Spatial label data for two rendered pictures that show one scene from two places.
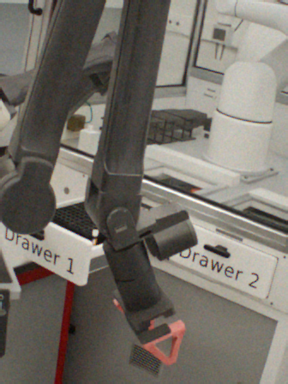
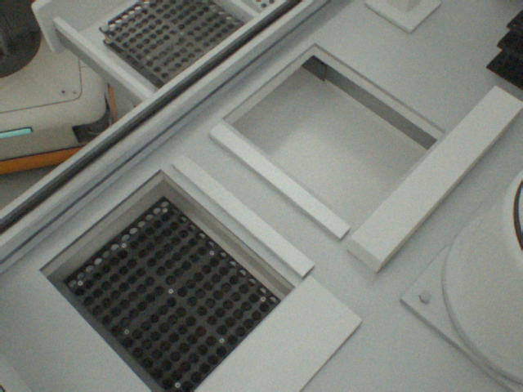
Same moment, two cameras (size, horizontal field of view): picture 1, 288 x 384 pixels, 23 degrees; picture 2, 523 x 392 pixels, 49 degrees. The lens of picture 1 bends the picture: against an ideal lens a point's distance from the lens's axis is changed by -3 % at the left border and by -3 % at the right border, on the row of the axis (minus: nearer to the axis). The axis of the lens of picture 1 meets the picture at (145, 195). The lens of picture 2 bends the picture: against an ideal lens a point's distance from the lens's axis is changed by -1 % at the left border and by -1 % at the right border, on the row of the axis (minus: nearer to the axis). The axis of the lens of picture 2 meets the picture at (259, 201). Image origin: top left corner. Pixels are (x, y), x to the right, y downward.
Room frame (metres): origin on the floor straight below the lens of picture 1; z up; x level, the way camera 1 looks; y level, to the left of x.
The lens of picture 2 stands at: (1.98, -0.55, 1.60)
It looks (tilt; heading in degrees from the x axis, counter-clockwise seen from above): 61 degrees down; 101
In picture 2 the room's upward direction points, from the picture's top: straight up
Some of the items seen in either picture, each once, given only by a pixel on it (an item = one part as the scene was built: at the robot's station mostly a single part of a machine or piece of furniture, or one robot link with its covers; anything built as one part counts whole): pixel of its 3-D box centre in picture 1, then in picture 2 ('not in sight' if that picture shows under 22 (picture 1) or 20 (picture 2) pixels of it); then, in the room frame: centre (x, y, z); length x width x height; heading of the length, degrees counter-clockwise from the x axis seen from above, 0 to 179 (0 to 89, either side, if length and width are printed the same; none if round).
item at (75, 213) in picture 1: (94, 227); not in sight; (1.72, 0.12, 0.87); 0.22 x 0.18 x 0.06; 147
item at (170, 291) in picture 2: not in sight; (174, 299); (1.82, -0.32, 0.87); 0.22 x 0.18 x 0.06; 147
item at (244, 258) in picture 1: (221, 259); not in sight; (1.65, -0.21, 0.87); 0.29 x 0.02 x 0.11; 57
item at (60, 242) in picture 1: (41, 242); not in sight; (1.55, 0.22, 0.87); 0.29 x 0.02 x 0.11; 57
